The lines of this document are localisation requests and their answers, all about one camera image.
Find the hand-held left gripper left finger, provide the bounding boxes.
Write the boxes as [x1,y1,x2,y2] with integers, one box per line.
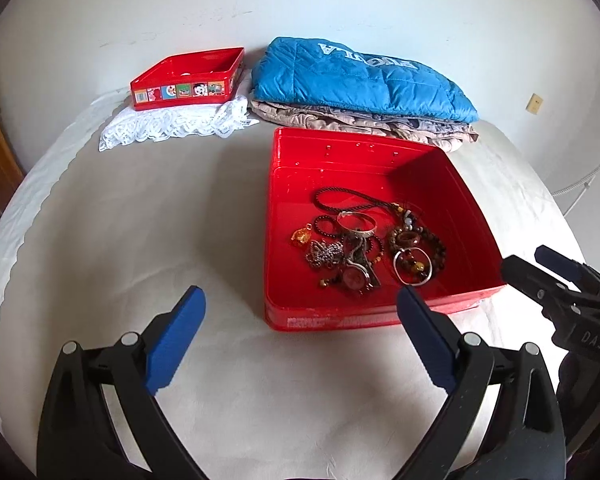
[36,285,207,480]

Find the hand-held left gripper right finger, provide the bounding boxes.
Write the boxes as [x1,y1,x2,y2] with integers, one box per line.
[396,285,567,480]

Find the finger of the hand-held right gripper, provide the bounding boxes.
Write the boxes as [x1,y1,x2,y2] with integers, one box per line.
[500,255,581,321]
[535,245,600,301]

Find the red tin box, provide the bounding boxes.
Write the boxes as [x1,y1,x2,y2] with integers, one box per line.
[262,126,508,333]

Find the thin silver hoop bangle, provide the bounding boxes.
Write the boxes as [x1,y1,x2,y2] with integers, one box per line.
[392,247,435,287]

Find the wide silver bangle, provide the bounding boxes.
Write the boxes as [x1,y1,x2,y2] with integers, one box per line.
[336,211,378,241]

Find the beige folded cloth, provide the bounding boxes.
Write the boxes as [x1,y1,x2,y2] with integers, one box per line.
[250,100,481,155]

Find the white lace cloth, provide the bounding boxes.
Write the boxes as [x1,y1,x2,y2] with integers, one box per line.
[98,95,260,152]

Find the red tin lid cartoon prints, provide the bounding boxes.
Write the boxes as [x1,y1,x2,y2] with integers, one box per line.
[130,47,246,112]

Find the blue quilted jacket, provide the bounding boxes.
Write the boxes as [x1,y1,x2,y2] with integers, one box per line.
[251,36,479,123]

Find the white wall cable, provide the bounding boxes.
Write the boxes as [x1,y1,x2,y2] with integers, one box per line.
[552,120,600,213]

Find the brown wooden bead bracelet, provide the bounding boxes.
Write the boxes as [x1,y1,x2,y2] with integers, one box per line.
[387,225,448,273]

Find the silver chain necklace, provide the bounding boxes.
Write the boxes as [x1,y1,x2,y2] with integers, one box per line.
[306,240,346,270]

